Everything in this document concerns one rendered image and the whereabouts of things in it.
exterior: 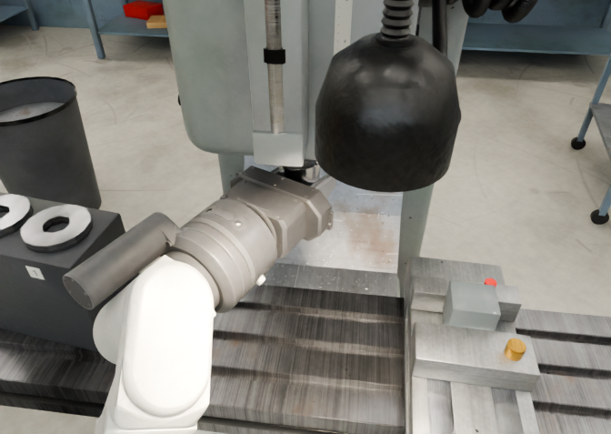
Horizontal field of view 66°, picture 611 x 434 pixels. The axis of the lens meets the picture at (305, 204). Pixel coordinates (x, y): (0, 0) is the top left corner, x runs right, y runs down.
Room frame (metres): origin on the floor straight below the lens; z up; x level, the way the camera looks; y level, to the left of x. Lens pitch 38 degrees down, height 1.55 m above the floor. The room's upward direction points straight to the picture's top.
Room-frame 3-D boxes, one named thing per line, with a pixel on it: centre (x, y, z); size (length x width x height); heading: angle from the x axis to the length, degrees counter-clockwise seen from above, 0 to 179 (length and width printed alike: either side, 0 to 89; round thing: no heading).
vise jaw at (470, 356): (0.37, -0.22, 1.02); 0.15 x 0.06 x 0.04; 81
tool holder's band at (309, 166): (0.45, 0.01, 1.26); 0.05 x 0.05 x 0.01
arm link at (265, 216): (0.37, 0.05, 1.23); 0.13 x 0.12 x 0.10; 58
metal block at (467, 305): (0.42, -0.23, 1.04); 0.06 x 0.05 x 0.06; 81
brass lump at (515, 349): (0.36, -0.26, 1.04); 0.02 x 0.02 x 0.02
